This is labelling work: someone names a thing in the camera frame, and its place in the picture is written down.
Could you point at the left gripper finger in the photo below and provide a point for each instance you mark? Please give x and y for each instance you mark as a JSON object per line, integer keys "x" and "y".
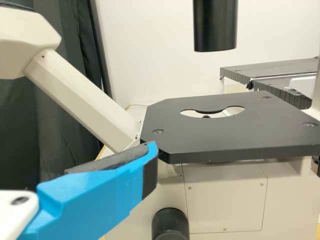
{"x": 87, "y": 200}

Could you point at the cream microscope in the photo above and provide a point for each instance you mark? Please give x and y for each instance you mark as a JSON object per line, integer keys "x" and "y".
{"x": 225, "y": 130}

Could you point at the white pipette stand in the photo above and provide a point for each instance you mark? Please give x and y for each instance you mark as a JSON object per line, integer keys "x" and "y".
{"x": 302, "y": 83}

